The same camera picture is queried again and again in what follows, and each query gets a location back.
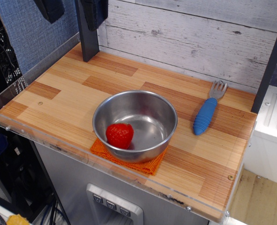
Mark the red toy strawberry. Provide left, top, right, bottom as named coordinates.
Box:
left=106, top=123, right=134, bottom=150

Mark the dark left shelf post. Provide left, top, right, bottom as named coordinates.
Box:
left=75, top=0, right=100, bottom=62

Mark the white ribbed appliance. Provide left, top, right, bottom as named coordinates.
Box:
left=243, top=86, right=277, bottom=183

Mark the dark shelf post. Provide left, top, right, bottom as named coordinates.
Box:
left=75, top=0, right=100, bottom=62
left=251, top=38, right=277, bottom=113

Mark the silver dispenser button panel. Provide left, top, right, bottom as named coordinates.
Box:
left=86, top=183, right=144, bottom=225

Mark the dark right shelf post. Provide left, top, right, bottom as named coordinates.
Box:
left=251, top=38, right=277, bottom=113

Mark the black crate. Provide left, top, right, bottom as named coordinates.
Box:
left=0, top=19, right=22, bottom=93

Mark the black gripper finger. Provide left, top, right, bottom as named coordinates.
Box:
left=34, top=0, right=64, bottom=23
left=81, top=0, right=108, bottom=31

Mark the orange cloth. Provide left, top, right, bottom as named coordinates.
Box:
left=90, top=139, right=168, bottom=175

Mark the blue handled metal fork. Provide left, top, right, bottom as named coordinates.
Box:
left=193, top=81, right=228, bottom=135

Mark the stainless steel bowl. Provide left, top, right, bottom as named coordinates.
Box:
left=92, top=90, right=178, bottom=163

